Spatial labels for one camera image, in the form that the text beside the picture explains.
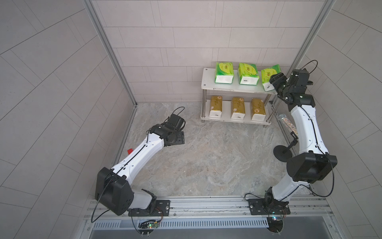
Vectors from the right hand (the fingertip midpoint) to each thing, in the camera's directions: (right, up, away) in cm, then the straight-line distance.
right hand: (273, 76), depth 76 cm
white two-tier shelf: (-33, -5, +6) cm, 33 cm away
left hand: (-50, -33, +6) cm, 60 cm away
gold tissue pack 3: (0, -17, +19) cm, 26 cm away
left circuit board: (-62, -70, -11) cm, 94 cm away
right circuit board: (-3, -71, -9) cm, 71 cm away
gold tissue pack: (-27, -15, +22) cm, 38 cm away
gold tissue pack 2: (-13, -16, +21) cm, 29 cm away
